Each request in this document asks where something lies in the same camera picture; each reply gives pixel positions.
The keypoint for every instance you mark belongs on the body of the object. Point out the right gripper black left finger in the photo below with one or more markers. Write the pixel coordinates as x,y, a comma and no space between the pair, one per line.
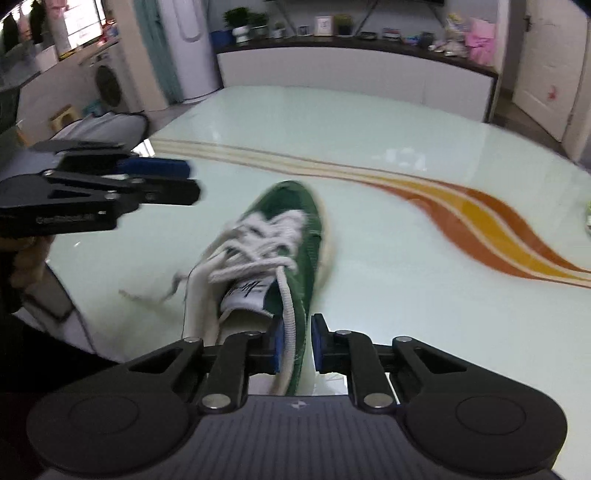
147,408

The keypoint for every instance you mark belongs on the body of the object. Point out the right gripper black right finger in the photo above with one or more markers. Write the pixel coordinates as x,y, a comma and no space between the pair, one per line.
453,411

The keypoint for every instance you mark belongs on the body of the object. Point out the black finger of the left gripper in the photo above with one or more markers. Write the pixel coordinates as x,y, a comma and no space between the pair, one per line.
103,158
55,203

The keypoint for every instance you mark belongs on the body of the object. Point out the white shoelace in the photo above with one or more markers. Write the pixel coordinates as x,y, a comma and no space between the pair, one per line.
250,268

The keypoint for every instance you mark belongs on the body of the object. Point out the green canvas sneaker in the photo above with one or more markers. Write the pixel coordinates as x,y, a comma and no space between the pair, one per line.
311,259

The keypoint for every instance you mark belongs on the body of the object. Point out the person's left hand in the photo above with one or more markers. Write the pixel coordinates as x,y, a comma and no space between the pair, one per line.
30,262

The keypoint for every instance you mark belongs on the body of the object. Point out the washing machine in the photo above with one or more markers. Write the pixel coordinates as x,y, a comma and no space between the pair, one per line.
113,81

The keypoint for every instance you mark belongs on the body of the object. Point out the teal curtain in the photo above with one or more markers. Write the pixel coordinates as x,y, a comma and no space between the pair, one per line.
154,38

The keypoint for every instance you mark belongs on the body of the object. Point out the white standing air conditioner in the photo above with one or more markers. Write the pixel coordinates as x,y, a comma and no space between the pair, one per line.
187,35

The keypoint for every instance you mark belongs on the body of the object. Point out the potted plant in white pot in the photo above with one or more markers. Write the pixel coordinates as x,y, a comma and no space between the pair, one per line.
237,20

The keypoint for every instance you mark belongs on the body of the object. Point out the white framed photo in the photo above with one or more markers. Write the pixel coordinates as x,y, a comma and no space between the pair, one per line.
324,26

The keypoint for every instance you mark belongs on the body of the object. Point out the small green plant black pot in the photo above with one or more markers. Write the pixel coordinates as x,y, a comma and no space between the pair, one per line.
343,25

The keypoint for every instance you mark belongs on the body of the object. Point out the white TV cabinet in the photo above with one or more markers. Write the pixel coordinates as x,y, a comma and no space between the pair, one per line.
379,68

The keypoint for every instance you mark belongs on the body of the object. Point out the white interior door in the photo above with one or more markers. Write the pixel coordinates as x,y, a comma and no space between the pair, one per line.
551,63

